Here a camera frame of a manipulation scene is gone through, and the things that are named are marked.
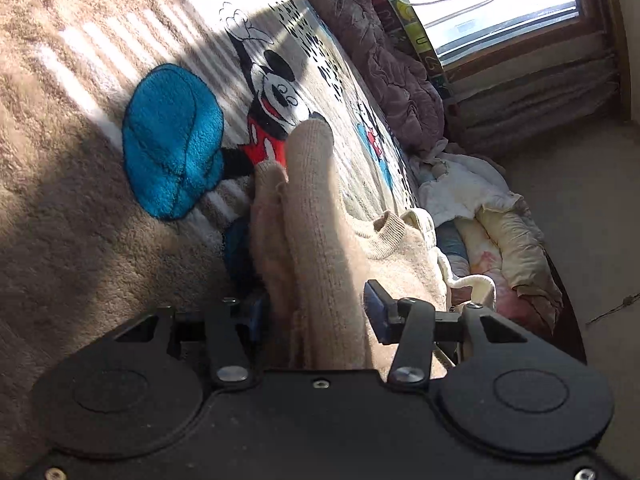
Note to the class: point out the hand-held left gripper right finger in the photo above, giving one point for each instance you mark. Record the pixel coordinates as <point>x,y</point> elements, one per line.
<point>375,316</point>

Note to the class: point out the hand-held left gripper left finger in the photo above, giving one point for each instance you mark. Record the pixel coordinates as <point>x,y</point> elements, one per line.
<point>257,316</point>

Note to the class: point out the beige knit sweater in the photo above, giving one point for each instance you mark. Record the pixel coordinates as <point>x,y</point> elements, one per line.
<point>320,240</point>

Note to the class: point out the yellow quilted folded blanket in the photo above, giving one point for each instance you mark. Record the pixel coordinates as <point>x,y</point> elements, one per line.
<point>427,232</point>

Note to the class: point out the blue rolled pillow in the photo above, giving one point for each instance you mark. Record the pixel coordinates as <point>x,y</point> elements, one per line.
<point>450,242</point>

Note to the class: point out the cream and pink folded comforter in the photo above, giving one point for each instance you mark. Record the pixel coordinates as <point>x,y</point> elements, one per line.
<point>515,260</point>

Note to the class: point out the white crumpled cloth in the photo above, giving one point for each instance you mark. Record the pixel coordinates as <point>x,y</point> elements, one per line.
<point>465,185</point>

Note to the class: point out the dark wooden headboard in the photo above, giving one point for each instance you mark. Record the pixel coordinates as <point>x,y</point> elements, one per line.
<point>570,320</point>

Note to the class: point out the cartoon mouse printed blanket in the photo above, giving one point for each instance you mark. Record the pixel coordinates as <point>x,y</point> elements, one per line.
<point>100,160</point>

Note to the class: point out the purple quilt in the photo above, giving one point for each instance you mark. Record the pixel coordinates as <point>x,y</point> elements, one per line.
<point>390,70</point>

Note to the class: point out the grey curtain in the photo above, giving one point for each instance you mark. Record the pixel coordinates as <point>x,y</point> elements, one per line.
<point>540,95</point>

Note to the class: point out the window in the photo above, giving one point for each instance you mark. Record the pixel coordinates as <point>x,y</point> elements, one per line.
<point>500,5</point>

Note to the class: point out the hanging wall ornament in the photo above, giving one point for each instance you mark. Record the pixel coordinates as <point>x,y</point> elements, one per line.
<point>617,307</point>

